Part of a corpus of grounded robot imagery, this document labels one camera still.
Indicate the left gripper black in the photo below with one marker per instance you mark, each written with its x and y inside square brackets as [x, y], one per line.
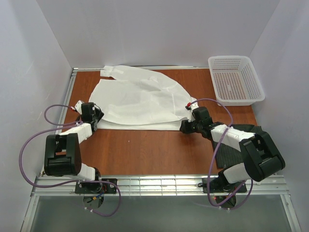
[98, 116]

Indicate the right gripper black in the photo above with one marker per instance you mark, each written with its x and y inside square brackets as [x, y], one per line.
[186, 126]

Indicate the white long sleeve shirt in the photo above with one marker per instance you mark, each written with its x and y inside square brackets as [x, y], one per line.
[138, 99]

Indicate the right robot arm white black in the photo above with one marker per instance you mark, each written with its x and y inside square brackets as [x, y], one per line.
[260, 156]

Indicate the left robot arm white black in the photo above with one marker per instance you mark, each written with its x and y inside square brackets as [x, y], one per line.
[62, 151]

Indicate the dark striped folded shirt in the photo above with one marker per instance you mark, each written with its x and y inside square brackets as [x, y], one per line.
[227, 156]

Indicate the white plastic basket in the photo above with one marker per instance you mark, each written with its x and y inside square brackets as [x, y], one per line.
[235, 80]

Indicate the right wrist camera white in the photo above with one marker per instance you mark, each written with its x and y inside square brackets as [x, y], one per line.
[192, 105]

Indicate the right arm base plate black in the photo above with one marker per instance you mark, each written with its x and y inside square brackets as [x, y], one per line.
[215, 187]

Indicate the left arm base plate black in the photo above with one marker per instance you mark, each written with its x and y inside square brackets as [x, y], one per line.
[97, 188]

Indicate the aluminium frame rail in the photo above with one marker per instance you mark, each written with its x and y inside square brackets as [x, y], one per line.
[164, 164]

